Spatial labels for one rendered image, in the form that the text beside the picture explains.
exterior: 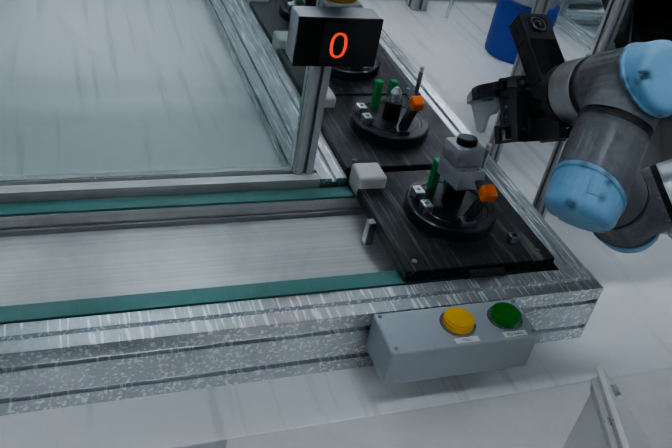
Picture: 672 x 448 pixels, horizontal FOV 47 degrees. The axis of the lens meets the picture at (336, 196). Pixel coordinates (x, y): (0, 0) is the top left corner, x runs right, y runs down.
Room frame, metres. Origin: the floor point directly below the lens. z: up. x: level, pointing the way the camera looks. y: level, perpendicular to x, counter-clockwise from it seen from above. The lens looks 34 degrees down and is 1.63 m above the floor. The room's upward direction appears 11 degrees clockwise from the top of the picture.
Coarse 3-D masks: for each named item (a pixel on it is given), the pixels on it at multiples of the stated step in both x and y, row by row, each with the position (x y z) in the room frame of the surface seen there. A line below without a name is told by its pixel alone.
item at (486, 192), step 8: (480, 184) 0.93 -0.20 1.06; (480, 192) 0.92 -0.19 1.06; (488, 192) 0.91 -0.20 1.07; (496, 192) 0.91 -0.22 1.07; (480, 200) 0.92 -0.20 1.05; (488, 200) 0.91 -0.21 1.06; (472, 208) 0.93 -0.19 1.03; (480, 208) 0.92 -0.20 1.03; (464, 216) 0.94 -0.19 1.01; (472, 216) 0.93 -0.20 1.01
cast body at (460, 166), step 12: (444, 144) 1.01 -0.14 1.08; (456, 144) 0.98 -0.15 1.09; (468, 144) 0.98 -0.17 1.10; (444, 156) 1.00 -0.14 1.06; (456, 156) 0.97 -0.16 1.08; (468, 156) 0.97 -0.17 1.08; (480, 156) 0.98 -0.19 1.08; (444, 168) 0.99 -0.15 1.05; (456, 168) 0.96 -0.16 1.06; (468, 168) 0.97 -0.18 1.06; (480, 168) 0.98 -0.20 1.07; (456, 180) 0.95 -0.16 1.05; (468, 180) 0.96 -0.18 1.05
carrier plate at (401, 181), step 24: (360, 192) 1.00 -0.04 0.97; (384, 192) 1.01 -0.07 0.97; (384, 216) 0.95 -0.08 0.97; (504, 216) 1.01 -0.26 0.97; (384, 240) 0.90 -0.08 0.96; (408, 240) 0.90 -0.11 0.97; (432, 240) 0.91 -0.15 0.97; (480, 240) 0.94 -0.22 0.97; (504, 240) 0.95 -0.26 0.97; (528, 240) 0.96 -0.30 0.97; (408, 264) 0.85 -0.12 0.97; (432, 264) 0.86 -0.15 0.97; (456, 264) 0.87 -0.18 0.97; (480, 264) 0.88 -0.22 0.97; (504, 264) 0.89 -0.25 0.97; (528, 264) 0.91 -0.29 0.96
